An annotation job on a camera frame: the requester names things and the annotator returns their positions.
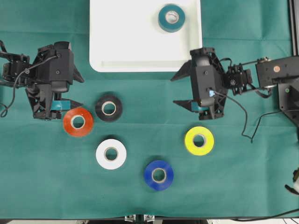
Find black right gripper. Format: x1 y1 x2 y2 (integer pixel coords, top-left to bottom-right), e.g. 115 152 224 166
171 52 228 120

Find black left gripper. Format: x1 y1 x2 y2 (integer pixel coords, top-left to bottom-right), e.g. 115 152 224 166
25 45 85 120

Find red tape roll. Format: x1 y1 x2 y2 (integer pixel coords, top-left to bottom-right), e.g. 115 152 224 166
63 107 94 137

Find black tape roll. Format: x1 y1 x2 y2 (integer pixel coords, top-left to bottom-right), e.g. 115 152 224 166
95 95 122 122

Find green tape roll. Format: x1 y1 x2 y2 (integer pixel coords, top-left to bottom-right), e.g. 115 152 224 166
158 4 185 33

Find blue tape roll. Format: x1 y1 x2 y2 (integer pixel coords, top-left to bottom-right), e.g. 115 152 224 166
143 160 174 191

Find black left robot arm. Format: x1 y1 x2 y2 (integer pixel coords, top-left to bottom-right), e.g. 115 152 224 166
0 41 84 120

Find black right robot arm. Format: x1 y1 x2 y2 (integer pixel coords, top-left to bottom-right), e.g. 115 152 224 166
171 48 299 125

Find yellow tape roll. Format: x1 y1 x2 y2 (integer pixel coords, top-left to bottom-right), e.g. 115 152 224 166
184 126 214 156

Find white tape roll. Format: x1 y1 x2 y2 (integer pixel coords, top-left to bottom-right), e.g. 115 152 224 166
95 139 127 170

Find white plastic case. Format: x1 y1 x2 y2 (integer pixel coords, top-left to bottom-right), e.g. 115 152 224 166
89 0 203 72

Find black and white connector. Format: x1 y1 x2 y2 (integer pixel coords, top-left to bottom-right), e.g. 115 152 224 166
285 169 299 195

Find black right camera cable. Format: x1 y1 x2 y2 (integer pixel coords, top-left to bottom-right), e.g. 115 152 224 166
214 90 283 143

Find black aluminium frame rail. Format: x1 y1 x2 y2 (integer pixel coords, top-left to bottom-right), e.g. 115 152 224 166
288 0 299 56

